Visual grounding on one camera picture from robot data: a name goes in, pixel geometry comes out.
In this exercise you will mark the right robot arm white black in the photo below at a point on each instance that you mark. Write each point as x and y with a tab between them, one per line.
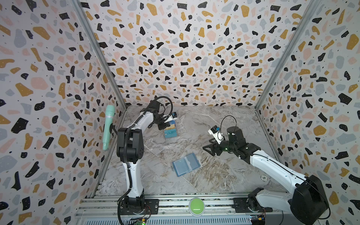
305	197

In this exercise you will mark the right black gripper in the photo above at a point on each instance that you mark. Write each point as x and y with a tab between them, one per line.
218	147

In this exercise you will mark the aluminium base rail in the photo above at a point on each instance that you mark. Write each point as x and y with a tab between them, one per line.
174	205

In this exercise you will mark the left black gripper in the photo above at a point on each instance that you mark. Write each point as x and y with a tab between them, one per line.
164	126

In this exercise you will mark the clear box with cards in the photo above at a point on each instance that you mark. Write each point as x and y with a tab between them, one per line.
171	131

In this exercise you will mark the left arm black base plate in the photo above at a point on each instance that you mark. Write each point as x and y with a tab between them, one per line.
137	206

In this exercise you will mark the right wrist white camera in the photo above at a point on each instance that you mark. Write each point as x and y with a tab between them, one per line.
216	133

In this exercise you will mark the white ventilated cable duct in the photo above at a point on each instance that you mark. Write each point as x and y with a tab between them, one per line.
184	220

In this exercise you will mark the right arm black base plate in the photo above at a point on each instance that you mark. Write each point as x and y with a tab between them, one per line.
245	205

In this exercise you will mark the mint green microphone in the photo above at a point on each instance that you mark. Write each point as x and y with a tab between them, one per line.
109	115

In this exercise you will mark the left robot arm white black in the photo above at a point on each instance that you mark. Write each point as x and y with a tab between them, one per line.
130	150

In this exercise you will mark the green push button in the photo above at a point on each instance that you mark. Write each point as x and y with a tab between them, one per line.
196	207

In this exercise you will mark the black microphone stand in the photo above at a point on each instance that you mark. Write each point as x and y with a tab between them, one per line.
112	129

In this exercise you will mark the blue leather card holder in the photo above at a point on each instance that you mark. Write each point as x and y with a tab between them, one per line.
186	164

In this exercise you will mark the orange credit card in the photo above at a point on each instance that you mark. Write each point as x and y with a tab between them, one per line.
171	126

